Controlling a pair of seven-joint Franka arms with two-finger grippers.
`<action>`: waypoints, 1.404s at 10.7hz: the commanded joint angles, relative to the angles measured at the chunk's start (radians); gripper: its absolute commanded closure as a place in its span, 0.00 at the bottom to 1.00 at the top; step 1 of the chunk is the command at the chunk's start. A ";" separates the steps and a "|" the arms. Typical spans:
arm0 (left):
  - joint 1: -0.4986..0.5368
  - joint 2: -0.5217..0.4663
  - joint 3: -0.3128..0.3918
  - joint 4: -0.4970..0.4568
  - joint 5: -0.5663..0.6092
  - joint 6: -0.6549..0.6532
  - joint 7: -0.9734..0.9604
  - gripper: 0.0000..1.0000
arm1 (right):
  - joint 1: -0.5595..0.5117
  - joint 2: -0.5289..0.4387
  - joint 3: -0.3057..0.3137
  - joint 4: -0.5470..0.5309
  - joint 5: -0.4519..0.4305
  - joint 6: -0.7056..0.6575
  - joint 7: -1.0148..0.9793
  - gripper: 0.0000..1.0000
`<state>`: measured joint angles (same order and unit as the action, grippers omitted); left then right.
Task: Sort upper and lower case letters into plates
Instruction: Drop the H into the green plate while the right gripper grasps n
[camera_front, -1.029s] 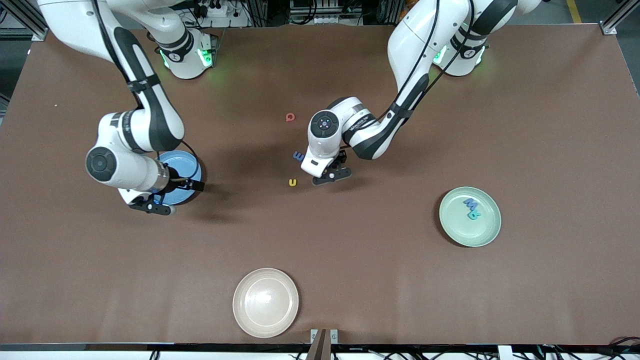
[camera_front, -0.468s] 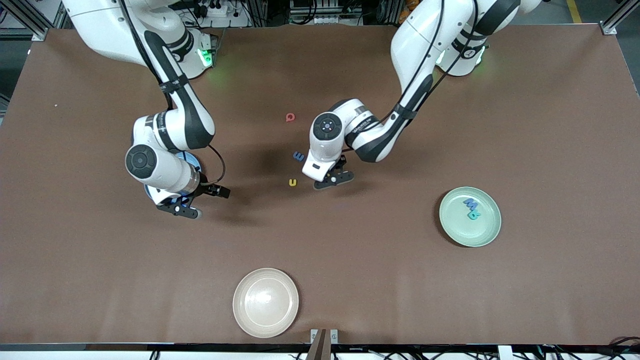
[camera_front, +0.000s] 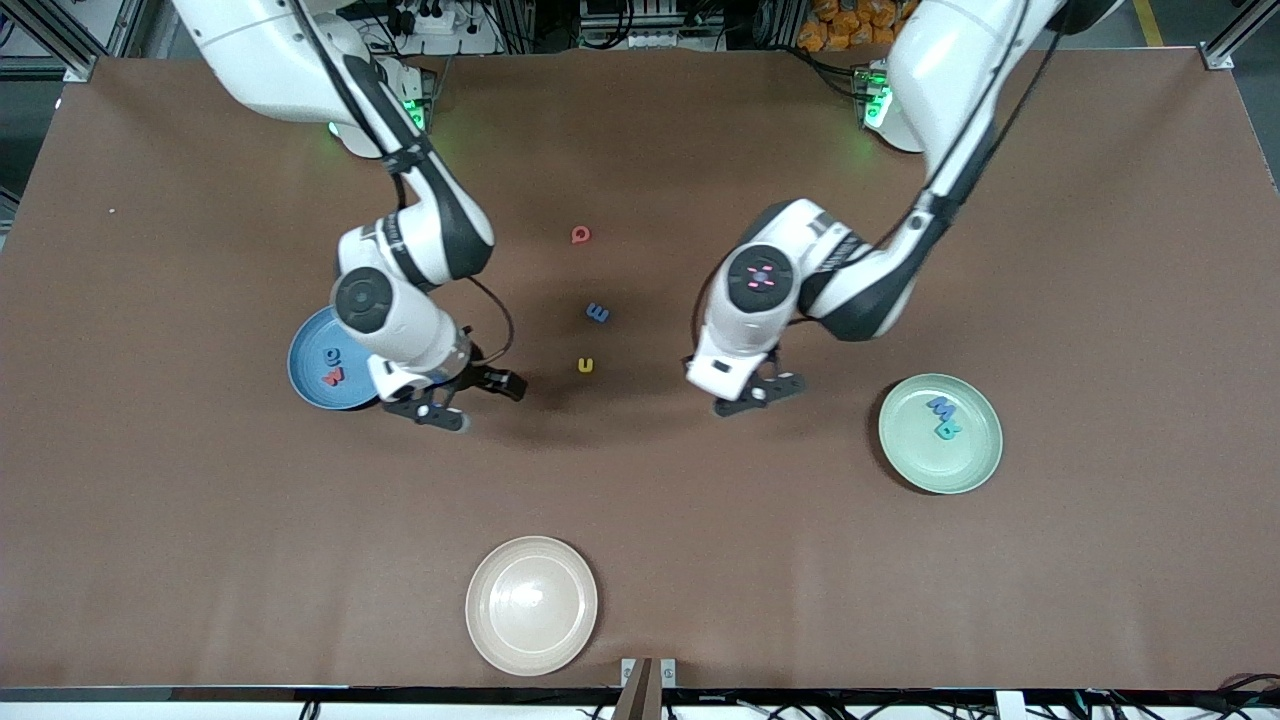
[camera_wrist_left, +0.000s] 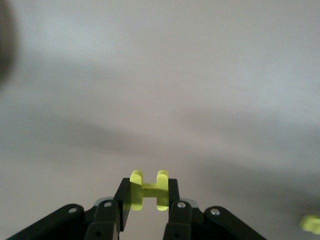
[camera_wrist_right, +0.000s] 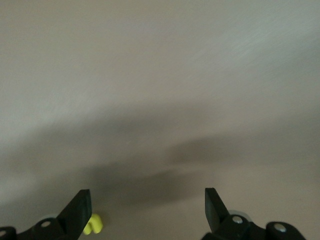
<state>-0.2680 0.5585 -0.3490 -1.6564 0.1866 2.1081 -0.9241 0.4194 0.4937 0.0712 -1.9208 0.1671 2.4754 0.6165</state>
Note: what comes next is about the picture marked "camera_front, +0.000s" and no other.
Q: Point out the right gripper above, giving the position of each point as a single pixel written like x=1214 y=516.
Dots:
x=484 y=377

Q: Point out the red lowercase letter w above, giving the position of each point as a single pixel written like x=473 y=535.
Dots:
x=333 y=378

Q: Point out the blue foam letter M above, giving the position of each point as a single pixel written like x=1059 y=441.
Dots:
x=942 y=410

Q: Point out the teal foam letter R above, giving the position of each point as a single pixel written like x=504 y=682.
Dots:
x=947 y=432

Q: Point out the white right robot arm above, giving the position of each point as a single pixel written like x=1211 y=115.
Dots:
x=250 y=60

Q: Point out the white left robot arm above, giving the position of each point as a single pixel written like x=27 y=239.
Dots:
x=940 y=70

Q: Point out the blue lowercase letter m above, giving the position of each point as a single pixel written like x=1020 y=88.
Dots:
x=598 y=314

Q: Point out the blue plate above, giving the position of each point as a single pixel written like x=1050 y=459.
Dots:
x=310 y=360

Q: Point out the mint green plate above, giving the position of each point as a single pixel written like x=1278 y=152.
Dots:
x=960 y=465

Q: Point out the beige plate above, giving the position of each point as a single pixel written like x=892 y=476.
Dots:
x=530 y=605

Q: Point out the white power strip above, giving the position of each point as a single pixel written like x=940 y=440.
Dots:
x=470 y=42

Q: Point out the orange toy pile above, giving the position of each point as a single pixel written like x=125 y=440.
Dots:
x=840 y=25

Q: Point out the metal equipment rack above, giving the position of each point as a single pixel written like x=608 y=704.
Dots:
x=650 y=20

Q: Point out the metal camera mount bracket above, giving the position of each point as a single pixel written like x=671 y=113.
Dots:
x=648 y=690

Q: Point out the table edge rail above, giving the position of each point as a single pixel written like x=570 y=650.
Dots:
x=200 y=712

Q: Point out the aluminium frame post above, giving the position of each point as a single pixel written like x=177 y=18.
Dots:
x=80 y=68
x=1215 y=58

